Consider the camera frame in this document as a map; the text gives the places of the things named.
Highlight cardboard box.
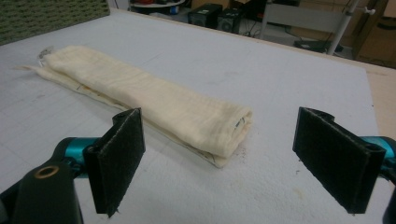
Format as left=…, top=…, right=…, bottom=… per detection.
left=352, top=0, right=396, bottom=69

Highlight black box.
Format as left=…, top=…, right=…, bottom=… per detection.
left=217, top=7, right=245, bottom=35
left=187, top=3, right=224, bottom=30

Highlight cream cloth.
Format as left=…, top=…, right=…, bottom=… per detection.
left=16, top=45, right=254, bottom=169

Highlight white metal stand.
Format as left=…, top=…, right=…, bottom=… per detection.
left=259, top=0, right=377, bottom=56

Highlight green textured panel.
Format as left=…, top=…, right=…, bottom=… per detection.
left=0, top=0, right=111, bottom=47

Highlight white table mat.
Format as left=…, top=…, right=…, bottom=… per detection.
left=0, top=10, right=394, bottom=224

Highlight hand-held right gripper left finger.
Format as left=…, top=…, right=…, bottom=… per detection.
left=83, top=107, right=147, bottom=218

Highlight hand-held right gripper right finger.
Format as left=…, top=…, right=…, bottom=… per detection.
left=292, top=106, right=387, bottom=216

